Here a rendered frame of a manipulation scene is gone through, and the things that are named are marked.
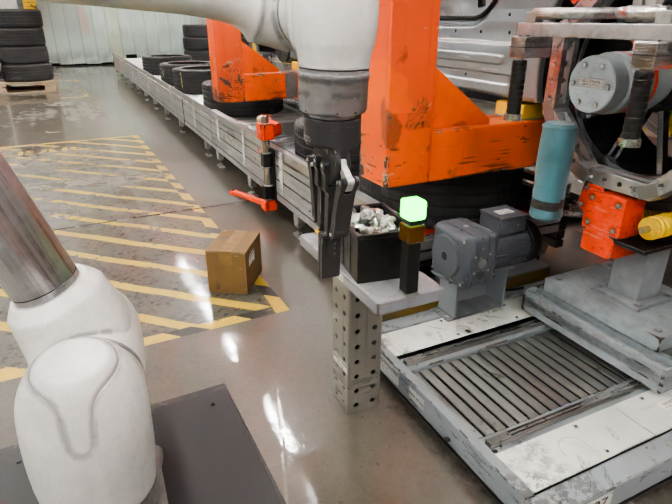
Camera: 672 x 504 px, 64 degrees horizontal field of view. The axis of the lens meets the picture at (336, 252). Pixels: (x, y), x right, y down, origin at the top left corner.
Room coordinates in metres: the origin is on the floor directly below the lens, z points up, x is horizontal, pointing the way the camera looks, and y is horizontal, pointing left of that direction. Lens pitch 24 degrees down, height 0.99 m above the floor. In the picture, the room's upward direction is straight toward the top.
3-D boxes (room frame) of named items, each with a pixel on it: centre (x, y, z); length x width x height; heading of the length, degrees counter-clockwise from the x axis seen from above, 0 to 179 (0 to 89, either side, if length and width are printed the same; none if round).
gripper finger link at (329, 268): (0.71, 0.01, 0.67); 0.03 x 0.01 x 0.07; 114
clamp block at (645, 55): (1.11, -0.63, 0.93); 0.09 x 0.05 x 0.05; 116
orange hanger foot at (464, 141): (1.80, -0.49, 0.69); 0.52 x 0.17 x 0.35; 116
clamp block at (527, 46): (1.42, -0.48, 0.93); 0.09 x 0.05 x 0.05; 116
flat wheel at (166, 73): (6.60, 1.72, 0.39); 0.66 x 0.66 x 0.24
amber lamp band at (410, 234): (1.02, -0.16, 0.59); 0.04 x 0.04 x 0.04; 26
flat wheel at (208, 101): (4.62, 0.78, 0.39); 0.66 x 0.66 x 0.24
